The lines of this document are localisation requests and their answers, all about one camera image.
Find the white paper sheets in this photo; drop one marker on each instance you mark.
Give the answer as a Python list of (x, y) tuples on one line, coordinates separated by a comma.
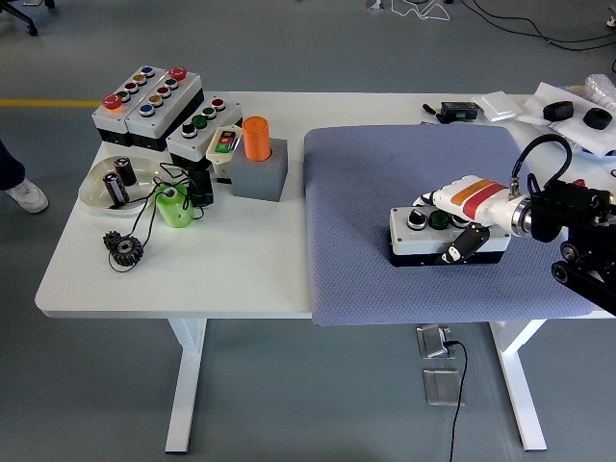
[(539, 103)]

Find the white wall switch plate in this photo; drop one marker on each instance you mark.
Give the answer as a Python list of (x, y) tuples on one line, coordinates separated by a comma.
[(498, 107)]

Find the orange cylinder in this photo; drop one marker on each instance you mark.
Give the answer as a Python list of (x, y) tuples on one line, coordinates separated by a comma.
[(255, 139)]

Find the person's leg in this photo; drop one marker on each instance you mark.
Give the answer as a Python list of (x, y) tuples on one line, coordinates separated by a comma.
[(9, 168)]

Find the grey block with hole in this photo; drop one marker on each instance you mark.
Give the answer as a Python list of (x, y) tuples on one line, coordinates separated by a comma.
[(260, 180)]

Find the closed metal floor plate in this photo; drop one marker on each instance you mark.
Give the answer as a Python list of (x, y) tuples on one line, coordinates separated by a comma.
[(442, 387)]

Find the cream red-green switch box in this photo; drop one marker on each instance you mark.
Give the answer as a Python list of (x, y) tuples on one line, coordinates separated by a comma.
[(214, 154)]

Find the open metal floor socket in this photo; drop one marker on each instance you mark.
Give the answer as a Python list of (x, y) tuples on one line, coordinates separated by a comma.
[(433, 342)]

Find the grey quilted mat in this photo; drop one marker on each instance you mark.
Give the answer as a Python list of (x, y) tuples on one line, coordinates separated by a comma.
[(361, 216)]

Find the small black adapter box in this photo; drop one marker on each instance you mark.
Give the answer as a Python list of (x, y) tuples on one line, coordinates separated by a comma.
[(202, 190)]

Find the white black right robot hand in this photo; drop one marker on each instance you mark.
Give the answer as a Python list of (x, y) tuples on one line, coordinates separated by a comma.
[(474, 197)]

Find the black office chair base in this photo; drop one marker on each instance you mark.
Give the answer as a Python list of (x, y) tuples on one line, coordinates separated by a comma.
[(21, 17)]

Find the bubble wrap roll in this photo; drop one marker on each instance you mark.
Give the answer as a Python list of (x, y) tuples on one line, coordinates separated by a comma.
[(601, 89)]

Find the five-button box with mushroom button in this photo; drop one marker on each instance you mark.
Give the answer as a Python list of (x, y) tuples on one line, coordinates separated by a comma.
[(107, 126), (168, 108)]

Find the four-button control box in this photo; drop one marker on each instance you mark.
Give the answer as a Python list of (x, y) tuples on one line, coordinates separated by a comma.
[(414, 240), (192, 144)]

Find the large black gear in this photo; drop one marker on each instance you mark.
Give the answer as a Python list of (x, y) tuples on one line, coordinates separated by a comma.
[(127, 251)]

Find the dark brown capacitor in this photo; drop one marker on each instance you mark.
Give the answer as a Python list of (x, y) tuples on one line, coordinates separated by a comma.
[(126, 172), (115, 188)]

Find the green plastic cylinder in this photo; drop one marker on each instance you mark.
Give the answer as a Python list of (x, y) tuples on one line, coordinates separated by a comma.
[(175, 214)]

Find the black module with green terminal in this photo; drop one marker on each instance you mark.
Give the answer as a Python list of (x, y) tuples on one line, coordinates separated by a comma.
[(459, 110)]

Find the white table leg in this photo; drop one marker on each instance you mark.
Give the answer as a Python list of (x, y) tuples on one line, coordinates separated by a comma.
[(185, 385), (522, 385)]

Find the clear round dish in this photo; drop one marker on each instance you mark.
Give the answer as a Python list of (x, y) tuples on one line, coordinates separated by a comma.
[(94, 192)]

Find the small black gear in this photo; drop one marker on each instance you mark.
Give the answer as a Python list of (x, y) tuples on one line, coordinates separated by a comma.
[(110, 239)]

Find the person's shoe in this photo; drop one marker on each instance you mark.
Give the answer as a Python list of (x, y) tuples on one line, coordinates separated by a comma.
[(29, 196)]

